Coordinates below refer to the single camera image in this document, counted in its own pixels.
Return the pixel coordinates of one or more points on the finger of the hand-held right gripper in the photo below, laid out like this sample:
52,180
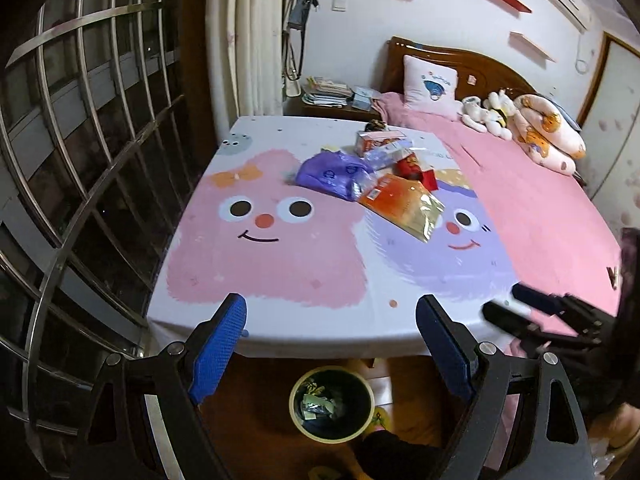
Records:
537,300
507,319

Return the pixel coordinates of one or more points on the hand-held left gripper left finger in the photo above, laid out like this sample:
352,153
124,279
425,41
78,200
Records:
220,350

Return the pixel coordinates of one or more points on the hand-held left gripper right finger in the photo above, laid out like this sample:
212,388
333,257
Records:
445,350

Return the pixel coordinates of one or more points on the yellow paper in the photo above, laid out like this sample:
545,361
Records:
312,386

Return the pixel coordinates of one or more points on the dark blue waste bin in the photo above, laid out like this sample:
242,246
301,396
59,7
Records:
350,420

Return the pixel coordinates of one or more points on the orange snack packet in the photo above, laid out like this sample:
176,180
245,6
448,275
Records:
395,197

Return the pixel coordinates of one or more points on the red packet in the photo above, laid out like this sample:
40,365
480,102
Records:
412,167

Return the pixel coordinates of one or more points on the purple plastic bag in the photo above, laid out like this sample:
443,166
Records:
325,172

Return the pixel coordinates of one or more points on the red and white box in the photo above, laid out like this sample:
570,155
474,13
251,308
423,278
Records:
375,142

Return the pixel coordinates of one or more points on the black gold floral packet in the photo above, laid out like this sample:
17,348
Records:
376,126

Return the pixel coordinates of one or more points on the clothes peg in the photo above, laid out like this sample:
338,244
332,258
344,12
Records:
613,277

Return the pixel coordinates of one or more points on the wooden table leg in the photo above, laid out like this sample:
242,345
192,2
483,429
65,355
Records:
372,363

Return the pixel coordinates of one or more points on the yellow embroidered slipper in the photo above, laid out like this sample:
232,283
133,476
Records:
380,419

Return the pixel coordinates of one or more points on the cartoon printed tablecloth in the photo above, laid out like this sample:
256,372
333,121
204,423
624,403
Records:
280,270

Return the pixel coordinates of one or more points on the pink bedspread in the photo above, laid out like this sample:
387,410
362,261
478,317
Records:
540,200

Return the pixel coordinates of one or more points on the rolled bear print quilt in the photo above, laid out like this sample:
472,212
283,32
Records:
550,135

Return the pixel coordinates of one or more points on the white floral wardrobe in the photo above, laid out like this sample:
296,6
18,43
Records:
615,125

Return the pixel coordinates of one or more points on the white plush toy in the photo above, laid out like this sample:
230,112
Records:
497,112

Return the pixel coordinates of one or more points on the pink plush toy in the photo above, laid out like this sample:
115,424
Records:
472,115

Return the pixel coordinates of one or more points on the wooden headboard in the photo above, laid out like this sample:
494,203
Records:
490,67

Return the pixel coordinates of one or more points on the metal window grille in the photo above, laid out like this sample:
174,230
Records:
75,160

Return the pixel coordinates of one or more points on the pink cartoon pillow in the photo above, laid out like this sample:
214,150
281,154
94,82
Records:
430,85

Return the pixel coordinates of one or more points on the wooden nightstand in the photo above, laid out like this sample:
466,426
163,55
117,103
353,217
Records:
305,111

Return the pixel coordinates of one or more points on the light blue box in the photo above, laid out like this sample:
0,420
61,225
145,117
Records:
365,99

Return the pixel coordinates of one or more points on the beige handbag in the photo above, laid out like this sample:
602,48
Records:
292,85

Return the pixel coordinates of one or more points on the stack of books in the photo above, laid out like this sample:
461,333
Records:
325,92

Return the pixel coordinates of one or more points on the cream curtain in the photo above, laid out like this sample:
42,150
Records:
250,35

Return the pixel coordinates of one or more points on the grey handbag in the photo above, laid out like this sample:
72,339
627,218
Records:
302,7

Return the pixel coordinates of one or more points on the short pink wall shelf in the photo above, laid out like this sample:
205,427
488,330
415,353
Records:
532,46

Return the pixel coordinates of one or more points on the white light switch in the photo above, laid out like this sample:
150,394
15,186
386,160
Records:
339,5

